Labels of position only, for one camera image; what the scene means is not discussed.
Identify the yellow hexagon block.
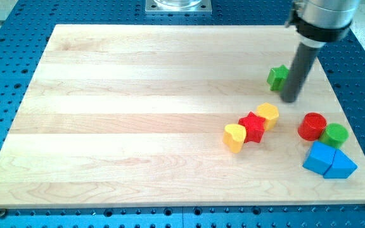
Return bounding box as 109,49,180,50
256,103,279,131

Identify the blue cube block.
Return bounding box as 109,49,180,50
302,141,336,175

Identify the yellow heart block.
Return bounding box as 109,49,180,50
222,123,247,153

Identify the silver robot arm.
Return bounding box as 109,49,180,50
280,0,360,103

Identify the red cylinder block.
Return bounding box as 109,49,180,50
297,112,327,141

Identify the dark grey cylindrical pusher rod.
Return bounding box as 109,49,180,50
279,43,321,103

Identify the blue triangle block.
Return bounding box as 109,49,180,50
323,149,357,179

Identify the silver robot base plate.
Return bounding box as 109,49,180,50
144,0,212,15

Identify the green star block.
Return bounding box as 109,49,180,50
267,65,289,91

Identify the blue perforated metal table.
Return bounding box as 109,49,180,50
0,1,365,227

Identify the light wooden board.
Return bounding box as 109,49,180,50
0,25,365,208

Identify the red star block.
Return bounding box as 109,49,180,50
238,112,265,143

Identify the green cylinder block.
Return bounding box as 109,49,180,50
318,123,349,149

